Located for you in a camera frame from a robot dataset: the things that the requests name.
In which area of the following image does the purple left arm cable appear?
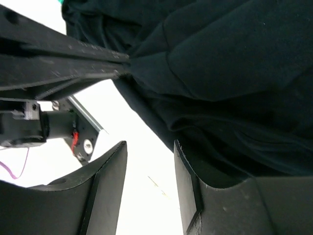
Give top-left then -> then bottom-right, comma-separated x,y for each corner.
0,146 -> 30,180

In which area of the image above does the black t shirt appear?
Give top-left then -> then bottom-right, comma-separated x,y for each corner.
62,0 -> 313,177

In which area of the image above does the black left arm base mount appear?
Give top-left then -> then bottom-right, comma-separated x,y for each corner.
43,96 -> 103,165

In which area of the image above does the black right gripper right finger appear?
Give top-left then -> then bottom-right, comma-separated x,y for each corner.
174,141 -> 313,235

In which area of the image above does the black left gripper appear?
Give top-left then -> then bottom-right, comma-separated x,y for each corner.
0,5 -> 129,147

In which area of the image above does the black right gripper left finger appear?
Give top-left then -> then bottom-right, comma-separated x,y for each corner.
0,141 -> 128,235

